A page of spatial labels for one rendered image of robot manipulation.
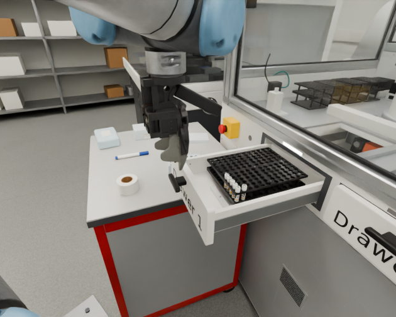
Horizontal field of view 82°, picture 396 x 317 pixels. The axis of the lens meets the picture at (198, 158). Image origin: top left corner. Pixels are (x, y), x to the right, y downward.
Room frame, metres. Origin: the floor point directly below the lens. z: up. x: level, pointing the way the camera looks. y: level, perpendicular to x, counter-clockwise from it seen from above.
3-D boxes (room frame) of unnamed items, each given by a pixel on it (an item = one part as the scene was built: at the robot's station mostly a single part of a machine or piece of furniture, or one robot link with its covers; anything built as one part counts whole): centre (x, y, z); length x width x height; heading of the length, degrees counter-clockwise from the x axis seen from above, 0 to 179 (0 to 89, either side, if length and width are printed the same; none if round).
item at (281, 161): (0.56, -0.16, 0.87); 0.22 x 0.18 x 0.06; 111
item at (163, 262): (0.87, 0.16, 0.38); 0.62 x 0.58 x 0.76; 21
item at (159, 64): (0.47, 0.06, 1.19); 0.08 x 0.08 x 0.05
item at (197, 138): (1.02, 0.02, 0.77); 0.13 x 0.09 x 0.02; 93
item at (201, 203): (0.48, 0.02, 0.87); 0.29 x 0.02 x 0.11; 21
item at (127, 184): (0.63, 0.24, 0.78); 0.07 x 0.07 x 0.04
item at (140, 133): (1.06, 0.26, 0.79); 0.13 x 0.09 x 0.05; 110
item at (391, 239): (0.29, -0.36, 0.91); 0.07 x 0.04 x 0.01; 21
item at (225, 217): (0.56, -0.17, 0.86); 0.40 x 0.26 x 0.06; 111
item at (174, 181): (0.47, 0.05, 0.91); 0.07 x 0.04 x 0.01; 21
